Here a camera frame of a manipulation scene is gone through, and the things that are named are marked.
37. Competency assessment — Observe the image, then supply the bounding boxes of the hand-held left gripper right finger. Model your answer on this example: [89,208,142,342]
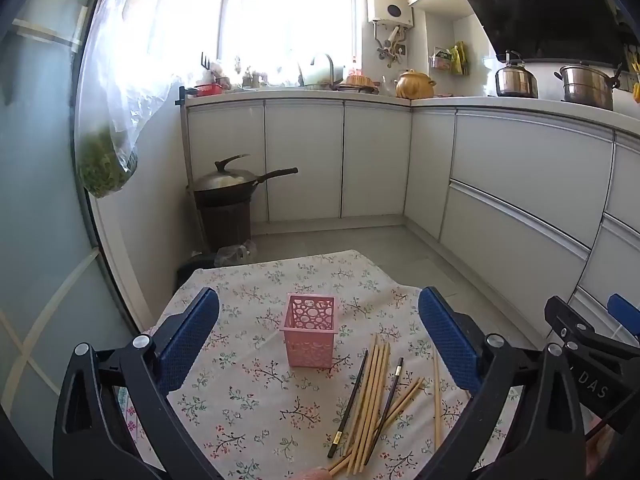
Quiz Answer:
[417,287,586,480]

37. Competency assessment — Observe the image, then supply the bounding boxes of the plastic bag with greens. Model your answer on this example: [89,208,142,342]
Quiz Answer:
[74,0,182,199]

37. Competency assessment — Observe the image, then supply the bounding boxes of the bunch of wooden chopsticks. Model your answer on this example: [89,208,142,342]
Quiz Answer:
[327,332,443,477]

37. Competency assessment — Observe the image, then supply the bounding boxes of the dark brown stool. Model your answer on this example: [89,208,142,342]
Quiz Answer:
[197,200,254,254]

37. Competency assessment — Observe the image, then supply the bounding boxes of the black chopstick with gold band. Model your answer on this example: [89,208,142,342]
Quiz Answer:
[327,349,369,459]

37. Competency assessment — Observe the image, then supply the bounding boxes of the brown ridged baking mould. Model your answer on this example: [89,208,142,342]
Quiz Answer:
[344,72,377,94]

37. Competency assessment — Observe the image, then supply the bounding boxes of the crumpled clear plastic bag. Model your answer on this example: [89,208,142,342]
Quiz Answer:
[214,239,258,267]

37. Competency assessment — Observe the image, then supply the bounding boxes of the hanging yellow green gloves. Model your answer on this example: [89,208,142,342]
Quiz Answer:
[449,40,472,77]

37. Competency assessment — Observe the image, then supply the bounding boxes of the black chopstick with silver band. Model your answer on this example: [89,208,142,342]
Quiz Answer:
[372,357,404,455]

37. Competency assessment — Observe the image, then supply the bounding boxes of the black range hood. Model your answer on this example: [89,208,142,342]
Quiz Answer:
[446,0,633,70]

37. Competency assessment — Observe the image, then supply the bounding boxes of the white kitchen cabinets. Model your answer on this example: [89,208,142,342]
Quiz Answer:
[181,95,640,331]

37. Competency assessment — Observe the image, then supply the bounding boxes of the floral tablecloth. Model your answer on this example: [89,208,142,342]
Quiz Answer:
[117,249,526,480]

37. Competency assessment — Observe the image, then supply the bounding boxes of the steel cooking pot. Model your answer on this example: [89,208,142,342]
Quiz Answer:
[553,62,624,111]

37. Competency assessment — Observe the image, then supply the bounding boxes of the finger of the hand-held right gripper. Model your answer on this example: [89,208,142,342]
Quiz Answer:
[544,295,640,435]
[606,293,640,337]

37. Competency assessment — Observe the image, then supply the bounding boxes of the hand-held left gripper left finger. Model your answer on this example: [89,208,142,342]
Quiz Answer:
[52,287,221,480]

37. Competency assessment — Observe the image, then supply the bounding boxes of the yellow clay pot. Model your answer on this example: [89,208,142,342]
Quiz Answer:
[393,68,438,100]

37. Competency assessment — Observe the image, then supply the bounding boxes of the black wok with lid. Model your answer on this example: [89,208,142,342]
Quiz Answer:
[187,153,299,209]

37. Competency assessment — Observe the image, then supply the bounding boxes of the window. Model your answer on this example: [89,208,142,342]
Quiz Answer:
[216,0,357,87]

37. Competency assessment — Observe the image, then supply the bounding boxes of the pink perforated utensil basket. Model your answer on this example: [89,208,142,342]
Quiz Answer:
[279,293,341,370]

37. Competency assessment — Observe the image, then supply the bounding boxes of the sink faucet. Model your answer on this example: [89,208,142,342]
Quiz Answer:
[309,52,337,92]

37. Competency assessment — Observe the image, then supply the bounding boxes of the steel kettle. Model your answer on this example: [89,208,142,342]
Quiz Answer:
[494,50,540,100]

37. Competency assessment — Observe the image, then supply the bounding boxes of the frosted glass sliding door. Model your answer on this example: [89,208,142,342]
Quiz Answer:
[0,0,153,411]

